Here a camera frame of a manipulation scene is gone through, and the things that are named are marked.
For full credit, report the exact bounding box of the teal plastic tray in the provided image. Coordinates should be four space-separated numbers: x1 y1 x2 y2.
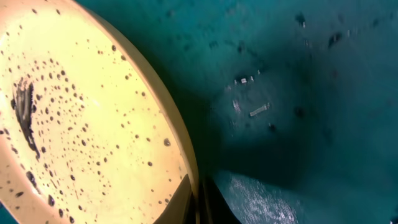
0 0 398 224

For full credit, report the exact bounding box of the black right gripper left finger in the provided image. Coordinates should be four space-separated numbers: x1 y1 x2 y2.
154 175 196 224

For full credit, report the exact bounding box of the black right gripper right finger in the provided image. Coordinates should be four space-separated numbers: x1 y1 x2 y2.
199 176 241 224

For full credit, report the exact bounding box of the yellow green speckled plate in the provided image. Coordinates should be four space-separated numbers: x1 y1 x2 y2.
1 0 198 224

